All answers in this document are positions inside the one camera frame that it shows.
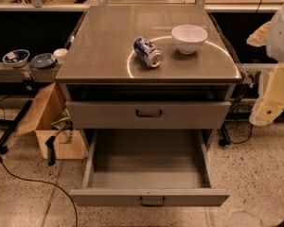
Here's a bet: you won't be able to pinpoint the grey drawer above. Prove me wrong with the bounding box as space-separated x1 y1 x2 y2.
70 130 229 207
66 101 230 129

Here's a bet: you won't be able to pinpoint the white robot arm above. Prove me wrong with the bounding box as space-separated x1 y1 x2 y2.
247 4 284 126

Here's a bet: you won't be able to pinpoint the grey metal drawer cabinet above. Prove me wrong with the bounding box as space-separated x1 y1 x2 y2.
55 4 243 134

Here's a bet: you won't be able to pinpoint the grey top drawer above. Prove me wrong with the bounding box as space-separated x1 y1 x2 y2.
66 101 230 129

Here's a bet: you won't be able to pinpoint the white ceramic bowl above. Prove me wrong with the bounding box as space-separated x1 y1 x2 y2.
171 25 208 54

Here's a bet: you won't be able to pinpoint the blue crushed soda can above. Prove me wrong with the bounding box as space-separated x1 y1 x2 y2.
133 37 163 68

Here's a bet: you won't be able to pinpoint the small white cup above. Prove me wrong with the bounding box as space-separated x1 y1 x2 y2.
54 48 68 63

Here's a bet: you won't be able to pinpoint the open wooden box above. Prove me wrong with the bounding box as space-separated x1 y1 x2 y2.
18 83 86 160

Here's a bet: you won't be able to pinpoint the dark blue bowl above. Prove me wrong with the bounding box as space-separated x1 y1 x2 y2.
30 53 56 69

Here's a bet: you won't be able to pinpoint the blue white patterned bowl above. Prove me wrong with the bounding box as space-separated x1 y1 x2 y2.
2 49 30 68

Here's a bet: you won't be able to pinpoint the black pole on floor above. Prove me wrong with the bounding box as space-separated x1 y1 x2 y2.
0 100 32 154

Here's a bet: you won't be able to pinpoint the black cable right of cabinet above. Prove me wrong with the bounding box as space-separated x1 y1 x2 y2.
218 95 254 148

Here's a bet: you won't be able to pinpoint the black handled hammer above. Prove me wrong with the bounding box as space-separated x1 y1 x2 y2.
45 122 68 166

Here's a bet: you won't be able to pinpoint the black floor cable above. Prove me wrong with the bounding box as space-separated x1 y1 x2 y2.
0 154 79 227

